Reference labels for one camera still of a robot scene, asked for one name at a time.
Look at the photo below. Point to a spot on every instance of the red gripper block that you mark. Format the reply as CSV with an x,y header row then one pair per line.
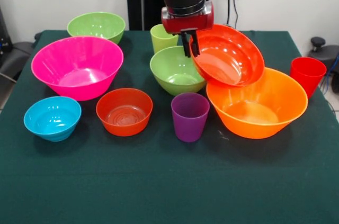
x,y
188,22

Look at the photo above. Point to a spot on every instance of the large red-orange bowl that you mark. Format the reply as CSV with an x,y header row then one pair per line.
x,y
230,57

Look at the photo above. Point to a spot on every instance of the green cup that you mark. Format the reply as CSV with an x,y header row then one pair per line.
x,y
159,41

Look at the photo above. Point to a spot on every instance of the green bowl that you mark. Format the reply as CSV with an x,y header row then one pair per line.
x,y
169,70
96,25

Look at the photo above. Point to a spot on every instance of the purple cup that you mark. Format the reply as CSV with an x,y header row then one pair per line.
x,y
189,118

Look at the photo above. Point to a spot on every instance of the small red-orange bowl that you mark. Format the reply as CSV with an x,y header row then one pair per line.
x,y
124,112

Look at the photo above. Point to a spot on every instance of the large orange bowl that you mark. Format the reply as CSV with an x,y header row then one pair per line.
x,y
265,107

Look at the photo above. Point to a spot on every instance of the large pink bowl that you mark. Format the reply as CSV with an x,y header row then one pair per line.
x,y
76,67

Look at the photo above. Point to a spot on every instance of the red cup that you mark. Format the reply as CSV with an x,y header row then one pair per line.
x,y
308,75

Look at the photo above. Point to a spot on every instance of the dark green tablecloth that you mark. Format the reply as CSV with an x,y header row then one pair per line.
x,y
159,181

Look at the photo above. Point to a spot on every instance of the small blue bowl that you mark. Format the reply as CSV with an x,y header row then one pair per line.
x,y
53,118

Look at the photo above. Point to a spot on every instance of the black equipment box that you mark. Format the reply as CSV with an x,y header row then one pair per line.
x,y
4,33

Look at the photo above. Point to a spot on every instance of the grey pedestal leg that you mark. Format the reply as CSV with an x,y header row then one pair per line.
x,y
317,41
16,57

